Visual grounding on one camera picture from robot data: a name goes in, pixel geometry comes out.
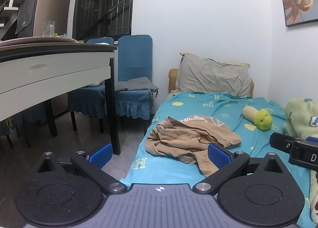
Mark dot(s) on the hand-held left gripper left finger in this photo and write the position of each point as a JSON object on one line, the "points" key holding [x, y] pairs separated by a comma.
{"points": [[100, 156]]}

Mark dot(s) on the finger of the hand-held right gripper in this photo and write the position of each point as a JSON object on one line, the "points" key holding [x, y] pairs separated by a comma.
{"points": [[280, 142]]}

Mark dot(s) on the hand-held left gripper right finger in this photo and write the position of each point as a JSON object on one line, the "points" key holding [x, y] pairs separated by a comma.
{"points": [[219, 156]]}

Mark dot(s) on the beige t-shirt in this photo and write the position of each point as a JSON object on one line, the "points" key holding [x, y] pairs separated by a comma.
{"points": [[183, 141]]}

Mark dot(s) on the green and cream plush toy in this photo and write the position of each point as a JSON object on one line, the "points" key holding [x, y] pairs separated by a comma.
{"points": [[260, 118]]}

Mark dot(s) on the light green blanket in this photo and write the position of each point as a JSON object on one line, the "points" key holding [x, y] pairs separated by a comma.
{"points": [[299, 116]]}

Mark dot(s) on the teal patterned bed sheet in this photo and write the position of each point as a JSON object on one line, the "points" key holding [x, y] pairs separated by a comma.
{"points": [[174, 168]]}

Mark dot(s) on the grey-beige pillow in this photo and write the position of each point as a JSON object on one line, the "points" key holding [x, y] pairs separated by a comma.
{"points": [[211, 78]]}

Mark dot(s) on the grey seat cushion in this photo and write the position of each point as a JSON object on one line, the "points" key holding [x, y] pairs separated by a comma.
{"points": [[136, 85]]}

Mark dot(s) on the white table with black legs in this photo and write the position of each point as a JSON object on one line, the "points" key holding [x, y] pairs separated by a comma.
{"points": [[49, 60]]}

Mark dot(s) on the clear glass cup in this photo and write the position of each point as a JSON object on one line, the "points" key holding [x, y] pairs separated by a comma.
{"points": [[49, 29]]}

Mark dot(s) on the dark barred door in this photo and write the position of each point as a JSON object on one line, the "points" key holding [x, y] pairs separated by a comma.
{"points": [[104, 4]]}

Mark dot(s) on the brown refrigerator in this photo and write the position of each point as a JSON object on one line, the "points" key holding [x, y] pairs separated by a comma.
{"points": [[51, 6]]}

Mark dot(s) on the dark cloth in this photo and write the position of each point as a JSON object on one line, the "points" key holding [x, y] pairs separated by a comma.
{"points": [[27, 11]]}

